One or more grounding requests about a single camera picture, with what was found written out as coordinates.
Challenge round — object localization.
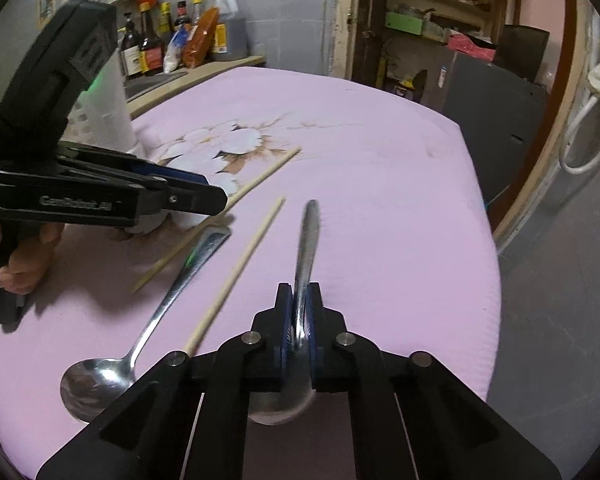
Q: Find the dark soy sauce bottle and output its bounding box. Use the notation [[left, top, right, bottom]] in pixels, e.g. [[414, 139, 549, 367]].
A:
[[139, 2, 165, 73]]

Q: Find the wooden door frame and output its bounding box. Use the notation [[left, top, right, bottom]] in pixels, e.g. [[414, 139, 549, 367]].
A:
[[332, 0, 600, 256]]

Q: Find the pink floral tablecloth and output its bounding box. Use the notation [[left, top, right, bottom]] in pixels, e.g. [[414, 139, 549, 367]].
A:
[[0, 65, 503, 480]]

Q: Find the orange packet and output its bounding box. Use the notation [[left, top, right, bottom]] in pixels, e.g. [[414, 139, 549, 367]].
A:
[[182, 7, 221, 68]]

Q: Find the red cloth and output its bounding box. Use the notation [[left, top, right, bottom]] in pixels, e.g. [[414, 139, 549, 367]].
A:
[[447, 32, 496, 61]]

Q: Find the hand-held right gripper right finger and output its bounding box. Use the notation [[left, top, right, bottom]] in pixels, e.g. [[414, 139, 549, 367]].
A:
[[305, 282, 563, 480]]

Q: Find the black monitor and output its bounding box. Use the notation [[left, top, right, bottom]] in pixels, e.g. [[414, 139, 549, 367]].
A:
[[495, 24, 551, 83]]

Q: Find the white and blue bag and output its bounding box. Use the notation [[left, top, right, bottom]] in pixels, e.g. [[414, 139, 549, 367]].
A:
[[162, 27, 191, 73]]

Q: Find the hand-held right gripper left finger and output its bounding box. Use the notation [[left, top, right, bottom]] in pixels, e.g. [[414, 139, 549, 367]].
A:
[[35, 282, 296, 480]]

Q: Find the grey cabinet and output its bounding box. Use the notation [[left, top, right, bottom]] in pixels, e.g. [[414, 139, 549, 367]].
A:
[[440, 50, 551, 201]]

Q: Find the large oil jug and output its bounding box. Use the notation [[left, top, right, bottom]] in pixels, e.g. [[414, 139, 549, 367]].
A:
[[211, 0, 248, 61]]

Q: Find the wooden chopstick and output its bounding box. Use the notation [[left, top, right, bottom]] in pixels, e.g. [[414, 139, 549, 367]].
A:
[[184, 197, 287, 357], [131, 147, 302, 295]]

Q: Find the person's left hand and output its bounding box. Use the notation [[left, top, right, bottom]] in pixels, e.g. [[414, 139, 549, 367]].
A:
[[0, 221, 64, 294]]

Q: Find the green box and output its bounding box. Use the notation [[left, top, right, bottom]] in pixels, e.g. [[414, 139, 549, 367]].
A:
[[385, 11, 426, 36]]

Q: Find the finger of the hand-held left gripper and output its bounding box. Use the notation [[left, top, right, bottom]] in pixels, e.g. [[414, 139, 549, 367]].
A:
[[56, 141, 212, 189], [136, 181, 229, 227]]

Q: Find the white hose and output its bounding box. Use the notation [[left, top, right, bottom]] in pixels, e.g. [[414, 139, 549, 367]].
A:
[[560, 95, 600, 176]]

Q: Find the metal spoon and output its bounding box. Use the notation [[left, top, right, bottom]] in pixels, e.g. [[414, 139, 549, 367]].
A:
[[249, 199, 322, 426], [60, 226, 232, 423]]

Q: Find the white slotted utensil basket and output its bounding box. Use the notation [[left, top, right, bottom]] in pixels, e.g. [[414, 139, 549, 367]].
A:
[[72, 50, 148, 161]]

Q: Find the dark bottle with white label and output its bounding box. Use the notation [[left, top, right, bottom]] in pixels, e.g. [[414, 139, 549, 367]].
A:
[[120, 12, 143, 78]]

